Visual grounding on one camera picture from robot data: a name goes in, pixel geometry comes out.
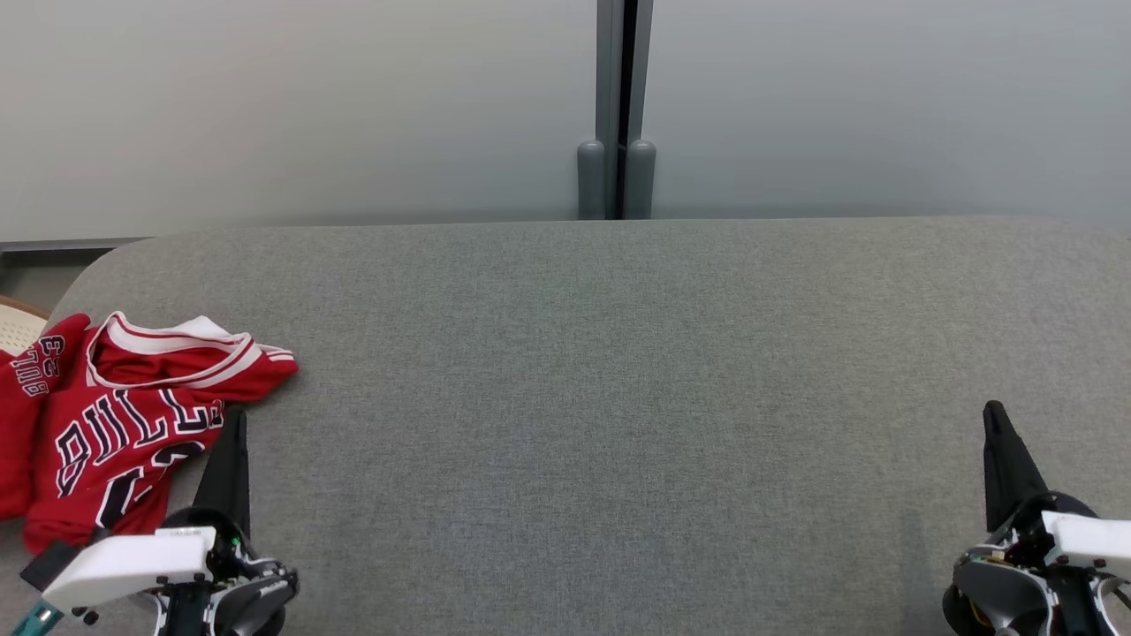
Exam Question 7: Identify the white perforated basket brown rim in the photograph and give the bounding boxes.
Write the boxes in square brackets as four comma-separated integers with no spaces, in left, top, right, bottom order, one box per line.
[0,296,52,356]

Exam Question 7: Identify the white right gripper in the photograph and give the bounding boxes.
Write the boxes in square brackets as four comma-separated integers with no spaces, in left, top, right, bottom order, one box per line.
[983,400,1131,580]

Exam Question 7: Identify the red Bulls basketball jersey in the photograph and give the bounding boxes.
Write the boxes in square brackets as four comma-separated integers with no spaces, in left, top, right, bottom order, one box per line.
[22,311,300,555]

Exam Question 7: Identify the grey partition post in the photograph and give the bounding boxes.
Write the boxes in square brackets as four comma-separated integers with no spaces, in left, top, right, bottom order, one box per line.
[577,0,619,221]
[624,0,657,220]

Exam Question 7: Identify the red shorts with white stripes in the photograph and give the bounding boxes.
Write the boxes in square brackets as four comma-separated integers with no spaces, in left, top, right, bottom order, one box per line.
[0,314,91,522]

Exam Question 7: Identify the teal left camera connector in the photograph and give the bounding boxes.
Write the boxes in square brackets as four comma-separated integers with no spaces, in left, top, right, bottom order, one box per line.
[9,599,63,636]

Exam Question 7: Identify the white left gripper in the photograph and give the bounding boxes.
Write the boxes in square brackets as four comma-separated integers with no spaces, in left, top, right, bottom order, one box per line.
[42,408,257,612]

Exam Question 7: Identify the grey wall base rail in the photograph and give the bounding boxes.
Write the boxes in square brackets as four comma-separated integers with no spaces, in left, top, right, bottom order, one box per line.
[0,236,149,254]

